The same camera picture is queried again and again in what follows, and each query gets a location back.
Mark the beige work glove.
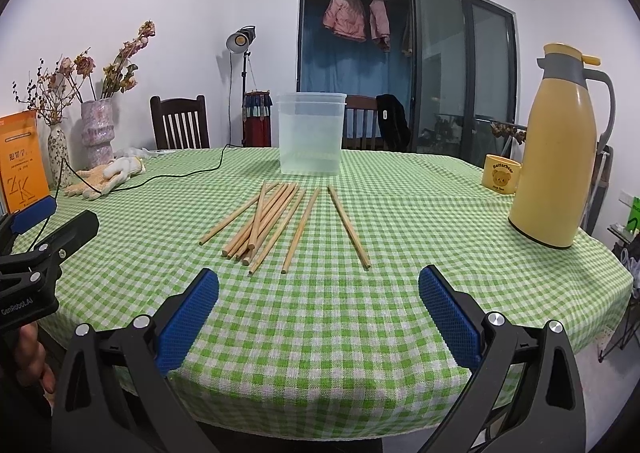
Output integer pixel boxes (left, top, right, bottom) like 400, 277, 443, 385
64, 165, 116, 199

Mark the dark wooden chair left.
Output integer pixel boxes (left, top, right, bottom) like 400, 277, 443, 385
150, 95, 209, 150

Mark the small pink garment hanging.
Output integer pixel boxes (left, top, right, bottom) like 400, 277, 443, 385
369, 0, 390, 52

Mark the orange box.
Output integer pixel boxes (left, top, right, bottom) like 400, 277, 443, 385
0, 110, 50, 213

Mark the drying rack with dried goods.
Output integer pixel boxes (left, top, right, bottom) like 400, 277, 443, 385
489, 120, 527, 157

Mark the yellow thermos jug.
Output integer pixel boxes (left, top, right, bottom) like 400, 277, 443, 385
509, 42, 616, 249

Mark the studio lamp on stand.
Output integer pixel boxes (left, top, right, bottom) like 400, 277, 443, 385
224, 25, 257, 148

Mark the person's left hand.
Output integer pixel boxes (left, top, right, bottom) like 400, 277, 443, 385
14, 322, 55, 395

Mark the green checkered tablecloth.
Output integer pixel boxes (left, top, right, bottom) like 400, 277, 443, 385
41, 148, 632, 440

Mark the black framed glass door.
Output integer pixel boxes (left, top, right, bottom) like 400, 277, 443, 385
297, 0, 516, 166

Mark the dark wooden chair back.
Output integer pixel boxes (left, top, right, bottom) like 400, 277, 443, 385
342, 95, 386, 150

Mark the blue curtain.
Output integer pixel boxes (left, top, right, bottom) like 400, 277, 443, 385
299, 0, 412, 108

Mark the black cable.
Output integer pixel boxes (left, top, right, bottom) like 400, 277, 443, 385
29, 144, 231, 254

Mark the small patterned vase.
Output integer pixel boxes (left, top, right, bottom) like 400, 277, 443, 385
47, 124, 73, 188

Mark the clear plastic container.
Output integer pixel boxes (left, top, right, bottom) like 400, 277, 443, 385
274, 92, 347, 176

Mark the dark wooden chair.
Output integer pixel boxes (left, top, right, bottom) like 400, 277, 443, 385
150, 95, 209, 150
342, 95, 386, 150

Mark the black jacket on chair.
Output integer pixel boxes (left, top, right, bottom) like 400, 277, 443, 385
375, 94, 411, 153

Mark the pink speckled vase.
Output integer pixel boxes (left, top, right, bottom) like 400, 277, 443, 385
81, 98, 115, 168

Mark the yellow bear mug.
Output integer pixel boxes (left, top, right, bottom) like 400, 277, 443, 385
482, 154, 522, 195

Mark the red cylindrical bin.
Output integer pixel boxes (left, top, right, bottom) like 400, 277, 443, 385
242, 91, 272, 147

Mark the pink jacket hanging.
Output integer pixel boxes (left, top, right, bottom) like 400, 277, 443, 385
322, 0, 367, 42

